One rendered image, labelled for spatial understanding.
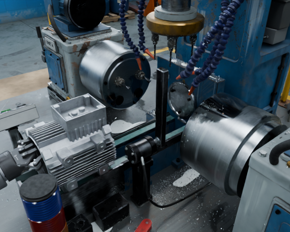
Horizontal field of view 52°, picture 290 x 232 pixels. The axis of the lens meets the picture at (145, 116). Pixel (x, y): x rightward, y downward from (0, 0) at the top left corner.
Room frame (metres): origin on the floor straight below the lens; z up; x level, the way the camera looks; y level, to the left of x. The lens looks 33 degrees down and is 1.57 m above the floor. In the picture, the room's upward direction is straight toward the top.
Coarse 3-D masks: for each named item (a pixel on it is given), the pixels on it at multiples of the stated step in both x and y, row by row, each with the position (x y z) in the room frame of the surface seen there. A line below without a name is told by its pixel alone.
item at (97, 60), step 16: (96, 48) 1.15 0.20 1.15; (112, 48) 1.12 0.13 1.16; (128, 48) 1.13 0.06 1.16; (80, 64) 1.16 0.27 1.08; (96, 64) 1.07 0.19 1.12; (112, 64) 1.04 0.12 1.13; (128, 64) 1.08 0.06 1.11; (144, 64) 1.13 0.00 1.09; (96, 80) 1.03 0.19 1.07; (112, 80) 1.03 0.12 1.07; (128, 80) 1.08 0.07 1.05; (144, 80) 1.13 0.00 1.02; (96, 96) 1.06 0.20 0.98; (112, 96) 1.03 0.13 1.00; (128, 96) 1.07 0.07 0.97
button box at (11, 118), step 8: (32, 104) 0.83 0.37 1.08; (8, 112) 0.79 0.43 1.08; (16, 112) 0.80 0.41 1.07; (24, 112) 0.81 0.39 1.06; (32, 112) 0.82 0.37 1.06; (0, 120) 0.76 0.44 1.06; (8, 120) 0.77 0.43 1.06; (16, 120) 0.78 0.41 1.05; (24, 120) 0.79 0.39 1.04; (0, 128) 0.75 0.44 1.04; (8, 128) 0.76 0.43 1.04
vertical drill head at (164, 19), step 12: (168, 0) 0.90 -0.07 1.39; (180, 0) 0.89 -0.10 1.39; (156, 12) 0.91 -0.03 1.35; (168, 12) 0.89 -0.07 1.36; (180, 12) 0.89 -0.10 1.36; (192, 12) 0.90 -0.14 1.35; (156, 24) 0.87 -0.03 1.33; (168, 24) 0.85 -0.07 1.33; (180, 24) 0.85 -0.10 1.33; (192, 24) 0.86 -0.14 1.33; (156, 36) 0.93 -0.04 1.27; (168, 36) 0.87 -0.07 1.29; (180, 36) 0.86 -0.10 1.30; (192, 36) 0.93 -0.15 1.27; (168, 48) 0.88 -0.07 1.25; (192, 48) 0.94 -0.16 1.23
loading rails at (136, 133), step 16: (144, 128) 0.93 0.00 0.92; (176, 144) 0.87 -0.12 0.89; (128, 160) 0.73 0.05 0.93; (160, 160) 0.82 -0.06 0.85; (176, 160) 0.85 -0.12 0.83; (96, 176) 0.65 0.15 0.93; (112, 176) 0.68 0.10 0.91; (128, 176) 0.73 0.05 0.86; (80, 192) 0.61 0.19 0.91; (96, 192) 0.64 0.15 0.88; (112, 192) 0.68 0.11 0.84; (64, 208) 0.58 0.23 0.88; (80, 208) 0.61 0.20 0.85
